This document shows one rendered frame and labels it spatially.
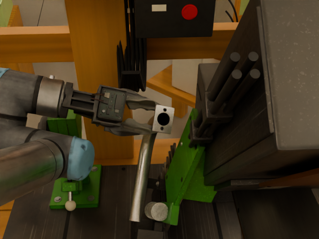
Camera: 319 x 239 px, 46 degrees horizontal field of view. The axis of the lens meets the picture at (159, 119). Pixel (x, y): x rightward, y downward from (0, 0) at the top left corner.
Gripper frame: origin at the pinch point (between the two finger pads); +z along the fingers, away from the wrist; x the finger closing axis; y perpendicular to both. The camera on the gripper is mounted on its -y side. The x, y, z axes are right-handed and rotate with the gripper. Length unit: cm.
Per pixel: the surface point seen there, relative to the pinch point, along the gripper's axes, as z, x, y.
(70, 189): -15.1, -19.3, -23.0
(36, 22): -80, 119, -342
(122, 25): -10.4, 22.4, -12.7
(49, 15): -70, 132, -351
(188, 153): 5.4, -6.3, 6.9
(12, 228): -28, -32, -28
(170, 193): 5.5, -15.1, -2.5
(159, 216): 3.7, -20.0, -0.8
